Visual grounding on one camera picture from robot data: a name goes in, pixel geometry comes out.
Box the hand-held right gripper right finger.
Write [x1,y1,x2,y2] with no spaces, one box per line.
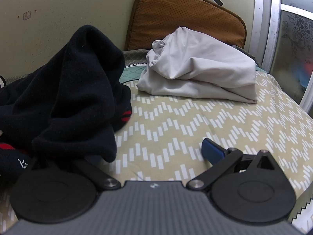
[187,138,279,192]

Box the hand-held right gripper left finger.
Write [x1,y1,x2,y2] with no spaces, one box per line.
[31,157,121,191]

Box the navy reindeer pattern sweater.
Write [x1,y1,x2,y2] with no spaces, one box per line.
[0,25,133,184]

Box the light grey folded cloth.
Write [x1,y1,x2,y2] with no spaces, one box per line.
[136,26,258,104]

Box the aluminium frosted glass window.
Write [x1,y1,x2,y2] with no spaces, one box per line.
[252,0,313,118]

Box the brown perforated cushion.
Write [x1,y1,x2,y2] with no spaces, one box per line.
[124,0,247,51]

